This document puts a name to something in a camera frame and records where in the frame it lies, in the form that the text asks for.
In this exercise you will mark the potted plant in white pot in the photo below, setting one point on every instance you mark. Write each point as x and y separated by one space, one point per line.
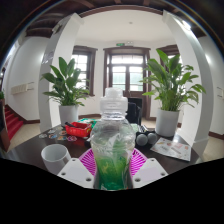
170 93
68 90

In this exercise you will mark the green packet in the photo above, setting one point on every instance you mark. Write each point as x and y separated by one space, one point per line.
87 121

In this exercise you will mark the brown wooden glazed door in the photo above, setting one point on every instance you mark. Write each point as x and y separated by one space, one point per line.
125 71

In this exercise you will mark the clear bottle with green drink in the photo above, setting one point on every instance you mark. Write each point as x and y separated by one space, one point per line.
112 146

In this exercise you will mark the black chair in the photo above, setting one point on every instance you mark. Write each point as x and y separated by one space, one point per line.
135 111

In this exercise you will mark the colourful round stickers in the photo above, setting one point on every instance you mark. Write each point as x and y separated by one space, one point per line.
61 136

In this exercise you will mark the white cup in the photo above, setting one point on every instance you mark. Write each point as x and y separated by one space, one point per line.
55 158

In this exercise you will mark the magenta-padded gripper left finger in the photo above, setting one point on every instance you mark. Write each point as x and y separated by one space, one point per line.
75 173

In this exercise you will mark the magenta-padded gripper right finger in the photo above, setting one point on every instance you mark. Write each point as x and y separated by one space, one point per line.
150 172

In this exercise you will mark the printed paper leaflet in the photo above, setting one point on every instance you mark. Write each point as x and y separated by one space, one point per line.
171 149

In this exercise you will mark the green exit sign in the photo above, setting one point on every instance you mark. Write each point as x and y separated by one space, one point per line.
120 44

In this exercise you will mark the grey microphone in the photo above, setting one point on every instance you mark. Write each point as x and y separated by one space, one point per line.
152 138
142 139

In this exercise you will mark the brown framed window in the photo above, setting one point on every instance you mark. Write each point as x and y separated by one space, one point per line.
168 50
83 63

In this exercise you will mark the red plastic basket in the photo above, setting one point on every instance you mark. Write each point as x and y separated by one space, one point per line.
78 130

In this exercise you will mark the white wall radiator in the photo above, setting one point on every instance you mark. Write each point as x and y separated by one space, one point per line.
22 88

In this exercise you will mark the red carpeted staircase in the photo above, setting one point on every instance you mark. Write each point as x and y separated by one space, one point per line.
13 121

